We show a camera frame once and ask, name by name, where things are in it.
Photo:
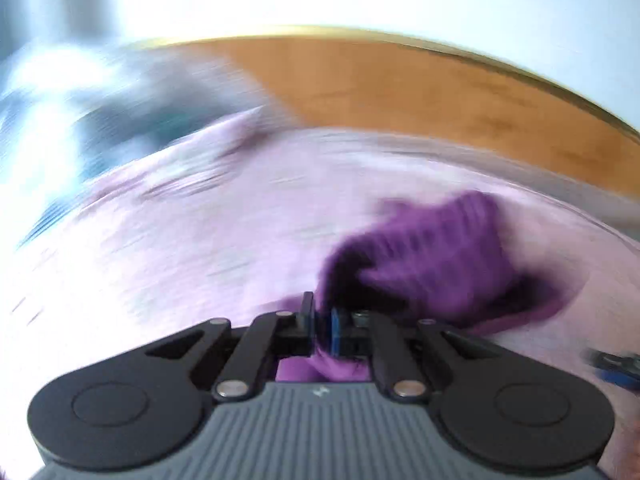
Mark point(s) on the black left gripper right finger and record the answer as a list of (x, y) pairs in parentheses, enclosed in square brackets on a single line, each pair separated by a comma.
[(498, 407)]

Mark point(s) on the pink bear print bedsheet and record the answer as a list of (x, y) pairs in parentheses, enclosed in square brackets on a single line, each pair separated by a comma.
[(114, 276)]

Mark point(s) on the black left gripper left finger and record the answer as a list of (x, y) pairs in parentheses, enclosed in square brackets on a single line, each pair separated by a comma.
[(137, 408)]

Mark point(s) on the purple garment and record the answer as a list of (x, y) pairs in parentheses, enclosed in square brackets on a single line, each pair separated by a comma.
[(446, 263)]

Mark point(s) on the teal blue blanket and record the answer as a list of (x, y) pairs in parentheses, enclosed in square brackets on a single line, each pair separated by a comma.
[(70, 113)]

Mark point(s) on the wooden bed frame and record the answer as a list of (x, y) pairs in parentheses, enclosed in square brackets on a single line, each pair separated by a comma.
[(380, 83)]

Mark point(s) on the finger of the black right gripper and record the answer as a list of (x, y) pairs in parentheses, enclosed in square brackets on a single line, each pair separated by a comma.
[(622, 371)]

